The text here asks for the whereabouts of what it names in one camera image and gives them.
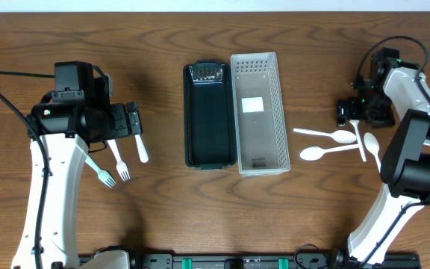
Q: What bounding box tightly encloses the white plastic spoon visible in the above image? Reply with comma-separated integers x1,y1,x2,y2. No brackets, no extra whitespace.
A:
293,128,357,143
364,132,381,172
299,144,358,161
349,120,367,162

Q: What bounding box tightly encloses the white thick-handled spoon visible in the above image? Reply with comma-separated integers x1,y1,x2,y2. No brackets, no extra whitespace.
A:
134,134,149,163

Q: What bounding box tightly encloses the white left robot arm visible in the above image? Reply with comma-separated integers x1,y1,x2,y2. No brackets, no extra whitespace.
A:
11,61,149,268

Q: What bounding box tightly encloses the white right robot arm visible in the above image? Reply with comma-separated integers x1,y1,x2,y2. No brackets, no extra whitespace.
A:
330,48,430,268

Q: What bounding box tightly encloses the pink-white plastic fork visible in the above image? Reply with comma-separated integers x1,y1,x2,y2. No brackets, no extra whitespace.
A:
107,139,131,182

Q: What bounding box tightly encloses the mint green plastic fork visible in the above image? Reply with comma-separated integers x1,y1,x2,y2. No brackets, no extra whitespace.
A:
85,155,116,188

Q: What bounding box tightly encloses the black plastic basket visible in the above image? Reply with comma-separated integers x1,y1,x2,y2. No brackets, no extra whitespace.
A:
183,60,237,170

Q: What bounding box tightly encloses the clear plastic basket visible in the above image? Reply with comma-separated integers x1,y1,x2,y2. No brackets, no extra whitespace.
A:
231,52,290,176

